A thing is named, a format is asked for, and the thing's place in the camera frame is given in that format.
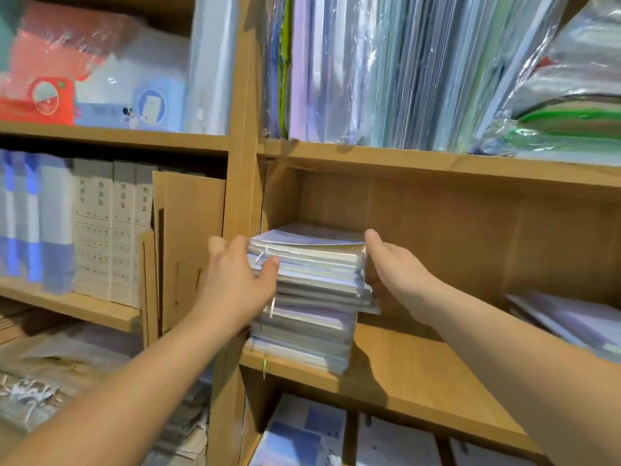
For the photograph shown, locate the white file boxes row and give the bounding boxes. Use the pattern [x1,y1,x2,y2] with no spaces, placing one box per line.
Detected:
[72,158,157,309]

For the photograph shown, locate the stack of large blue notebooks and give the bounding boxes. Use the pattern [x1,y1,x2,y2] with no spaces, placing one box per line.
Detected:
[247,223,382,375]

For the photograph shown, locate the person's right hand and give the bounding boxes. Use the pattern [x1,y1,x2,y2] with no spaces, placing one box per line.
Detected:
[364,228,442,321]

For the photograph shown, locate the person's left forearm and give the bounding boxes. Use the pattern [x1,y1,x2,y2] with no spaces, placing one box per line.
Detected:
[0,305,234,466]

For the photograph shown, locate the pile of small notebooks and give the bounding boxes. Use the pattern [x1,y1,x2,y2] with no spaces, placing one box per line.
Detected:
[505,291,621,363]

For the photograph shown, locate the person's right forearm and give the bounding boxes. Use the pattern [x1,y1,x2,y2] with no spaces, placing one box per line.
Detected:
[408,281,621,466]

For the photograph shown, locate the beach picture cover notebook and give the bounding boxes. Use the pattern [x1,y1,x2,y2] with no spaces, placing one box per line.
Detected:
[250,393,347,466]

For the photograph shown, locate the stack of flat wrapped packets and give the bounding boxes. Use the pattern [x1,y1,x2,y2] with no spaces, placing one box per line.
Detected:
[0,300,213,466]

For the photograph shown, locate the blue white packaged items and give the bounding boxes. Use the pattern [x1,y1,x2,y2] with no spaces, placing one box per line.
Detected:
[76,0,239,135]

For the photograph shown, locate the row of plastic wrapped folders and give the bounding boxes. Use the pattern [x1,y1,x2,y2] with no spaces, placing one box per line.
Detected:
[262,0,569,151]

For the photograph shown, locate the blue band script notebook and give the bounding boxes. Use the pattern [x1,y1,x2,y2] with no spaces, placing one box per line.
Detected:
[354,412,442,466]

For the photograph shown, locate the pale teal folder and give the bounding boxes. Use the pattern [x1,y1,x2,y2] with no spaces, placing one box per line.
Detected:
[0,0,28,54]

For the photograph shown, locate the red packaged item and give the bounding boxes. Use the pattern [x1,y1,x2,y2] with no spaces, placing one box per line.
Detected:
[0,0,127,127]

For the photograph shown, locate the row of blue white binders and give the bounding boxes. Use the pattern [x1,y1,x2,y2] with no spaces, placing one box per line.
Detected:
[0,150,77,295]

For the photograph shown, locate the wooden shelf unit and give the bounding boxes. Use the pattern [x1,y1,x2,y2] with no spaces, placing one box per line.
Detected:
[0,0,621,466]

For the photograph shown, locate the dark blue script notebook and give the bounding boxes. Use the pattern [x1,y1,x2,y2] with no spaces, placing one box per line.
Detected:
[448,436,530,466]

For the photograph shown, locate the person's left hand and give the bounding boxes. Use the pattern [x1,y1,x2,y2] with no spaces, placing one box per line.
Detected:
[194,234,281,331]

